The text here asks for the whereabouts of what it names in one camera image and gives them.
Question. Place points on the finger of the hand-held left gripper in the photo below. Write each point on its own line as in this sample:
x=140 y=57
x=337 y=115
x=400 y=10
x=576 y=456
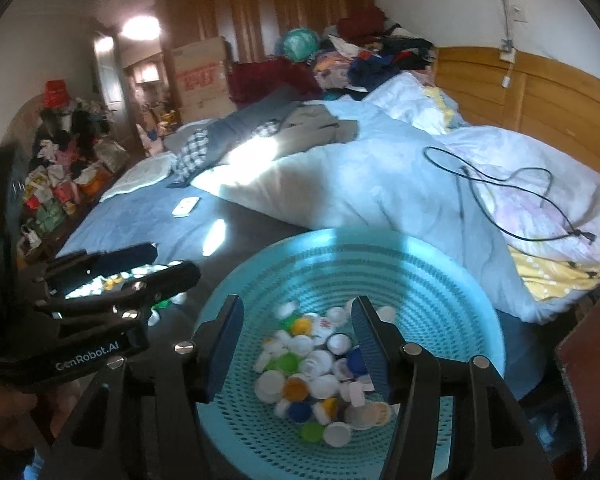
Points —
x=170 y=277
x=125 y=257

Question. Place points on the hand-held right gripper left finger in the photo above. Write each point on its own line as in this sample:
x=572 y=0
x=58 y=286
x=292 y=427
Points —
x=225 y=355

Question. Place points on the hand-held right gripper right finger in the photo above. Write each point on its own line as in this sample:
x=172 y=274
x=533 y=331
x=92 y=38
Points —
x=372 y=355

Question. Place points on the large pile of bottle caps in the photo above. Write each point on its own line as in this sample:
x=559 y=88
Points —
x=177 y=299

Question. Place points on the small heap of bottle caps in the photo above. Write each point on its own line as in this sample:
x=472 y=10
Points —
x=330 y=385

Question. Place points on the teal perforated plastic basket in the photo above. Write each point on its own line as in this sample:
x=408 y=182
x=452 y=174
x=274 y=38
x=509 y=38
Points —
x=330 y=270

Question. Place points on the person's left hand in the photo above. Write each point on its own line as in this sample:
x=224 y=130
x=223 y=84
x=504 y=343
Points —
x=5 y=425

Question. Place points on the grey-blue bed sheet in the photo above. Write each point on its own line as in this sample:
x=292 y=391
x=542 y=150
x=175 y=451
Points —
x=145 y=230

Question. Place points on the small white flat device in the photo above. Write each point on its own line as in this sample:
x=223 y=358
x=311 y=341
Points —
x=186 y=207

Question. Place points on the white lace pillow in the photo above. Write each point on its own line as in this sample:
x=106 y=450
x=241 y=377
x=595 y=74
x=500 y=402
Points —
x=140 y=175

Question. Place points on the heap of bags and clothes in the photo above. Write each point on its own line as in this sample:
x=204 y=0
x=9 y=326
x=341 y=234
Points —
x=65 y=170

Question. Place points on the plaid shirt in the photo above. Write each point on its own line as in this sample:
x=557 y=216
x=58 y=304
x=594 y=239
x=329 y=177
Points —
x=192 y=152

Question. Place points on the light blue duvet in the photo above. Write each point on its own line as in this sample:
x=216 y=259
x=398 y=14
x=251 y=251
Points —
x=355 y=185

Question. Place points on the cardboard box with red print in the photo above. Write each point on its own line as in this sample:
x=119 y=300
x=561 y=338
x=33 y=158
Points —
x=200 y=75

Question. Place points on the yellow dotted sheet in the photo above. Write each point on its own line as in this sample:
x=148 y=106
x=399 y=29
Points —
x=555 y=275

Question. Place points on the grey jacket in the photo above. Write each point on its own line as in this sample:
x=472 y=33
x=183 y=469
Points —
x=315 y=120

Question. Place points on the maroon blanket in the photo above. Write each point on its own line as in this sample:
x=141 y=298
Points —
x=265 y=80

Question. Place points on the dark brown nightstand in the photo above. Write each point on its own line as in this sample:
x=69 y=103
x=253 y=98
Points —
x=595 y=360

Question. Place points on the ceiling lamp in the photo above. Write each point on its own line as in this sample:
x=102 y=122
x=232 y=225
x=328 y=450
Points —
x=140 y=27

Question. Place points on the teal plastic bag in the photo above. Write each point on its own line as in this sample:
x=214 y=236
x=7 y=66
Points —
x=300 y=45

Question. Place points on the white quilt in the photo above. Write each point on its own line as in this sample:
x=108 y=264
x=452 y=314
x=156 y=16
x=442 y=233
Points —
x=580 y=170

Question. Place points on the brown wooden wardrobe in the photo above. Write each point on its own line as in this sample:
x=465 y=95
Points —
x=260 y=0

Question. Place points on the heap of mixed clothes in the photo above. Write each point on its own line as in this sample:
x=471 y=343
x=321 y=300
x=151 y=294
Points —
x=380 y=60

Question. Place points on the wooden headboard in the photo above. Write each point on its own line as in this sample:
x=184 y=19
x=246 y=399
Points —
x=555 y=95

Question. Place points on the white wall socket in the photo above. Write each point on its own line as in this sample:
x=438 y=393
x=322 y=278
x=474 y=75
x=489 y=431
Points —
x=518 y=13

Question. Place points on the grey wall conduit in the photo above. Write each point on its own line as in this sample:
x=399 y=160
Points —
x=502 y=0

